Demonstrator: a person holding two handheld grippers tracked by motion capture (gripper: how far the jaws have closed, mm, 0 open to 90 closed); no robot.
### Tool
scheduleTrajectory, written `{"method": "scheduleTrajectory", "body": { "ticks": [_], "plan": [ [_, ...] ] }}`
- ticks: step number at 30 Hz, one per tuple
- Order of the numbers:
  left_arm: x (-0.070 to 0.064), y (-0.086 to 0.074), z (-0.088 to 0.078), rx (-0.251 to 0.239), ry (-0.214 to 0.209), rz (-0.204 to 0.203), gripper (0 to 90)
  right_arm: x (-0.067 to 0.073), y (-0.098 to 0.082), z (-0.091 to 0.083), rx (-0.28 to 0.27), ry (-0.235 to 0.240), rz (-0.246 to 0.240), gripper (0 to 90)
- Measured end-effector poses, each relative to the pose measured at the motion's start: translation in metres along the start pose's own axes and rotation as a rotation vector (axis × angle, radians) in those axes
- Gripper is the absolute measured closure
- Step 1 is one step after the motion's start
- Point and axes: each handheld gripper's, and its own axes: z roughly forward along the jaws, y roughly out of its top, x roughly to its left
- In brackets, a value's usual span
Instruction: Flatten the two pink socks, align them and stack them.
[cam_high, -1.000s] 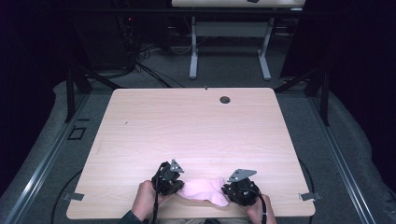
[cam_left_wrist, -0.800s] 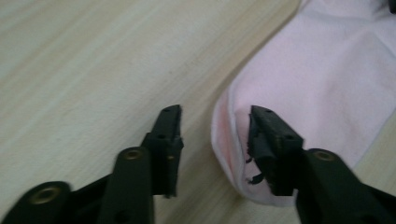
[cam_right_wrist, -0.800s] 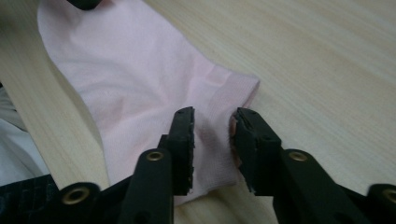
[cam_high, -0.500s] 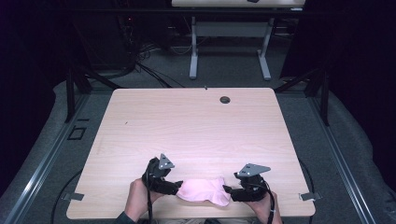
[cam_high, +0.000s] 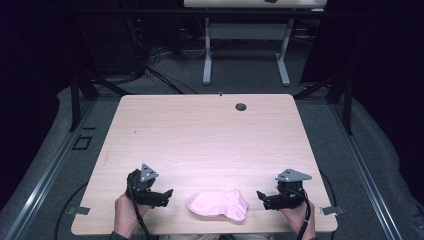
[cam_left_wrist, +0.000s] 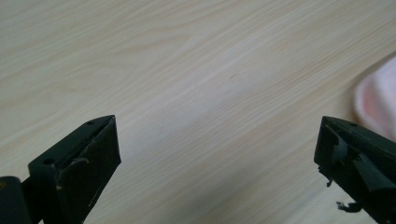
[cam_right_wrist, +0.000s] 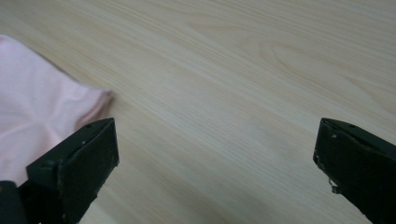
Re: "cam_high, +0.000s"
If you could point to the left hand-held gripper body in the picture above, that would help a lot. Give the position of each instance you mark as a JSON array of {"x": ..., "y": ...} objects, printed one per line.
[{"x": 141, "y": 191}]

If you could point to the white desk with metal legs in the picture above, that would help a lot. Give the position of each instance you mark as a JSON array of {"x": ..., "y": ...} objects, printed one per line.
[{"x": 246, "y": 31}]

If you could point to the grey metal table bracket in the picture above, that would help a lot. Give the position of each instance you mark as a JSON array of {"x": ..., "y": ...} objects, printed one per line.
[
  {"x": 331, "y": 210},
  {"x": 78, "y": 210}
]

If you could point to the person's right hand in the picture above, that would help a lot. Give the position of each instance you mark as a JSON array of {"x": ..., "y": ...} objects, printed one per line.
[{"x": 301, "y": 220}]

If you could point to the aluminium floor rail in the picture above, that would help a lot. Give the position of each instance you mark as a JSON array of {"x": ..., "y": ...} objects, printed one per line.
[
  {"x": 366, "y": 180},
  {"x": 46, "y": 180}
]

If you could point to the person's light trousers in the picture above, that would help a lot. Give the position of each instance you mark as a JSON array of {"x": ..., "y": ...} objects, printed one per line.
[{"x": 186, "y": 237}]

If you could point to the person's left hand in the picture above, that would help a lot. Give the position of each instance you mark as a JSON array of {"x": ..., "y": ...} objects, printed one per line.
[{"x": 125, "y": 216}]

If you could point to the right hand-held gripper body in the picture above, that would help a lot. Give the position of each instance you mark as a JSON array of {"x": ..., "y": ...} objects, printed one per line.
[{"x": 288, "y": 200}]

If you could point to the dark round table grommet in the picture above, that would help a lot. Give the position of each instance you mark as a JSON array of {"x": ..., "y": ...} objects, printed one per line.
[{"x": 240, "y": 107}]

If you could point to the black tape square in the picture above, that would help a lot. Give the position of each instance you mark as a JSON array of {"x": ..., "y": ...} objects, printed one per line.
[{"x": 82, "y": 142}]

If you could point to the black metal stand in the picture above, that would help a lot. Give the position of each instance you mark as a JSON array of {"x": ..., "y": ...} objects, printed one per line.
[
  {"x": 75, "y": 100},
  {"x": 348, "y": 103}
]

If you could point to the pink sock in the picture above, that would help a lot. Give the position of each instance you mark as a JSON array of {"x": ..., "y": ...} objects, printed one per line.
[{"x": 216, "y": 205}]

